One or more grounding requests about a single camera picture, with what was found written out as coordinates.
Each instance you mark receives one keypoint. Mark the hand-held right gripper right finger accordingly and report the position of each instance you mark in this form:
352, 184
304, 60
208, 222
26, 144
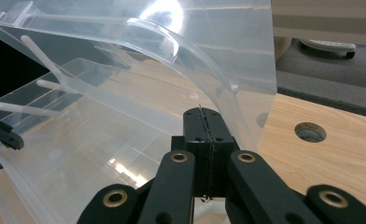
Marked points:
221, 130

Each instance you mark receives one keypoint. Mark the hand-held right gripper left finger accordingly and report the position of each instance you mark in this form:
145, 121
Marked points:
192, 130

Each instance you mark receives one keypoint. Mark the clear plastic storage box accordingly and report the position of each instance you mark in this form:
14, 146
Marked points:
109, 93

